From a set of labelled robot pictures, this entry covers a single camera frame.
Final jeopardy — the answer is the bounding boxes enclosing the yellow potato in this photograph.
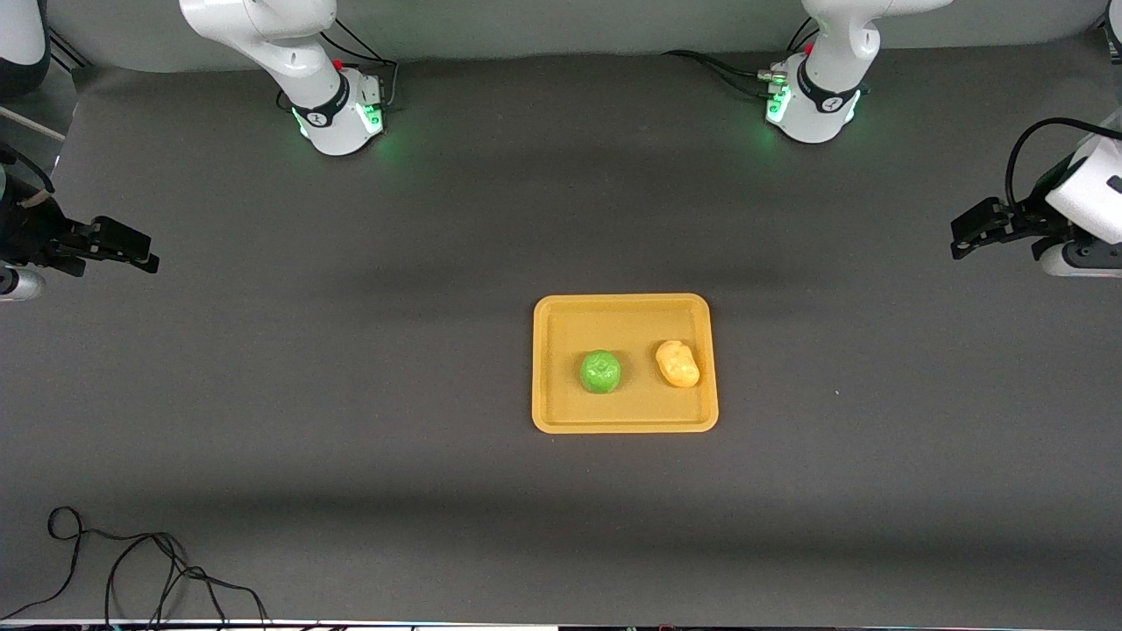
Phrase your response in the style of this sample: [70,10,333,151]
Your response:
[655,339,701,389]

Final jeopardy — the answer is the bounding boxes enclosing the green apple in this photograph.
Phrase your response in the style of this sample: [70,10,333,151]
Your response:
[579,350,622,394]

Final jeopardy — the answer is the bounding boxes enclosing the orange plastic tray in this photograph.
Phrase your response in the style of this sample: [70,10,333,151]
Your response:
[531,293,720,436]

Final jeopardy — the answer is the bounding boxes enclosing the dark grey table mat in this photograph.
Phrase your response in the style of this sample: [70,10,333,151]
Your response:
[0,31,1122,628]

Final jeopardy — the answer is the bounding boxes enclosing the black left arm base cables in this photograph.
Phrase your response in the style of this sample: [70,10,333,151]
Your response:
[663,18,821,99]

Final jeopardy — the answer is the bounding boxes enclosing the black arm base cables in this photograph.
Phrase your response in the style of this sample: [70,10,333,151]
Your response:
[663,18,821,99]
[277,16,401,113]

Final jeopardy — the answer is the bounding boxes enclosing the thin black loose cable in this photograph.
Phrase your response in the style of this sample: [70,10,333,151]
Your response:
[0,506,269,628]

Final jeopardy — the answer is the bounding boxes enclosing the black right arm base cables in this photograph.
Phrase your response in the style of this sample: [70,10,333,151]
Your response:
[277,16,401,113]

